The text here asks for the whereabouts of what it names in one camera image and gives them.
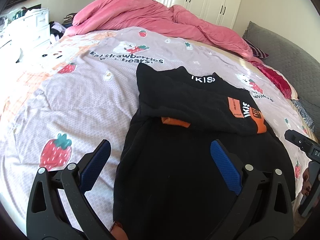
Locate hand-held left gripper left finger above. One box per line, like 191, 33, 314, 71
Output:
26, 139, 113, 240

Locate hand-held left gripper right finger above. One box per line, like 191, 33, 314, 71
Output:
210, 139, 293, 240

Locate strawberry printed bed sheet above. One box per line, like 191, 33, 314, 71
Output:
0, 27, 313, 233

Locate pink duvet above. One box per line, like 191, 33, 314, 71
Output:
64, 0, 253, 60

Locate person's right hand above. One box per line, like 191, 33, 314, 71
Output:
301, 166, 313, 197

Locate pile of dark clothes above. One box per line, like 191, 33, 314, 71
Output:
49, 12, 75, 40

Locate red patterned pillow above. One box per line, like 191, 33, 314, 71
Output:
252, 61, 293, 100

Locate striped purple pillow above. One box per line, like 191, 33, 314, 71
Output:
249, 41, 269, 59

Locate blue patterned cloth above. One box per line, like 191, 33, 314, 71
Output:
291, 99, 315, 132

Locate grey quilted headboard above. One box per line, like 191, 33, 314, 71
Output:
242, 21, 320, 140

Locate white dresser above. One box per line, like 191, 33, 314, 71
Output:
0, 5, 52, 63

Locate black sweater with orange cuffs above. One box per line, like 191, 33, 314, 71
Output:
112, 62, 297, 240

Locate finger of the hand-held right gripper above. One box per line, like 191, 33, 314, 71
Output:
284, 129, 304, 151

